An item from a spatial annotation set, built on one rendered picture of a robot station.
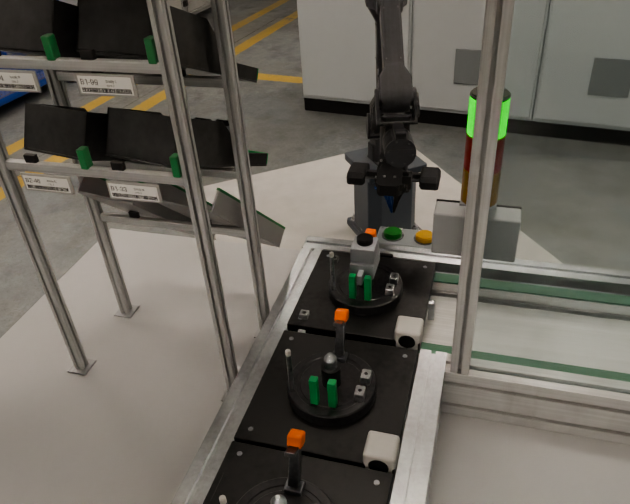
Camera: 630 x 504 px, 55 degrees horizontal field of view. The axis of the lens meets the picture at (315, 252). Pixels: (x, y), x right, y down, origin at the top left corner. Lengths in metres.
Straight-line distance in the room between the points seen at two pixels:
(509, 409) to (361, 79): 3.45
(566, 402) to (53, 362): 0.95
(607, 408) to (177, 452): 0.70
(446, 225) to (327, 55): 3.52
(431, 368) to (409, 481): 0.22
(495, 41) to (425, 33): 3.34
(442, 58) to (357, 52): 0.57
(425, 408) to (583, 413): 0.26
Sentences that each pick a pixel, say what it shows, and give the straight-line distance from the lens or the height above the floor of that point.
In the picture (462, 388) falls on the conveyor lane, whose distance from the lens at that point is 1.05.
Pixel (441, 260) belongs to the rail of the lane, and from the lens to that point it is 1.27.
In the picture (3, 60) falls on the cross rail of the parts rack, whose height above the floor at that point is 1.47.
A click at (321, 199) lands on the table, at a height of 0.86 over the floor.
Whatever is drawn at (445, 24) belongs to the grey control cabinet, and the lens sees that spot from 4.05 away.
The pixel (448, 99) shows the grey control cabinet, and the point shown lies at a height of 0.20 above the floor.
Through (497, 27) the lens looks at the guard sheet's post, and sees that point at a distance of 0.75.
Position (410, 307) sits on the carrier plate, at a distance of 1.13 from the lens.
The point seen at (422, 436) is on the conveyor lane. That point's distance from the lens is 0.94.
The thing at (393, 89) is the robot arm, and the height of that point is 1.30.
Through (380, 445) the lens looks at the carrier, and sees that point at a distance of 0.89.
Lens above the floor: 1.70
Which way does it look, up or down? 35 degrees down
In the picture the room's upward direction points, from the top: 4 degrees counter-clockwise
